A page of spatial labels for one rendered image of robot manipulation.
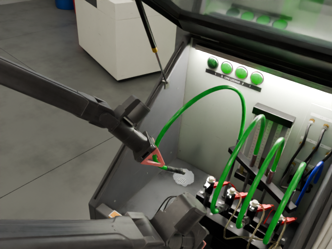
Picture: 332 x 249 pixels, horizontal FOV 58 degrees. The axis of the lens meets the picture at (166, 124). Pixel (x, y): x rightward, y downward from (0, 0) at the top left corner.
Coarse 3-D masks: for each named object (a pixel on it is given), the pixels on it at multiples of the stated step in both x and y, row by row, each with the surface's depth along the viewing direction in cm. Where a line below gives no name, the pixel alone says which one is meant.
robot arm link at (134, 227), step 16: (0, 224) 32; (16, 224) 34; (32, 224) 35; (48, 224) 37; (64, 224) 39; (80, 224) 41; (96, 224) 43; (112, 224) 45; (128, 224) 48; (144, 224) 51; (0, 240) 31; (16, 240) 32; (32, 240) 33; (48, 240) 35; (64, 240) 37; (80, 240) 38; (96, 240) 40; (112, 240) 43; (128, 240) 45; (144, 240) 47; (160, 240) 50
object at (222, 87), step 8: (216, 88) 90; (224, 88) 92; (232, 88) 94; (200, 96) 88; (240, 96) 98; (192, 104) 88; (176, 112) 87; (240, 128) 110; (160, 136) 88; (240, 136) 112
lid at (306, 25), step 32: (160, 0) 88; (192, 0) 76; (224, 0) 65; (256, 0) 57; (288, 0) 51; (320, 0) 46; (192, 32) 115; (224, 32) 91; (256, 32) 83; (288, 32) 71; (320, 32) 62; (320, 64) 84
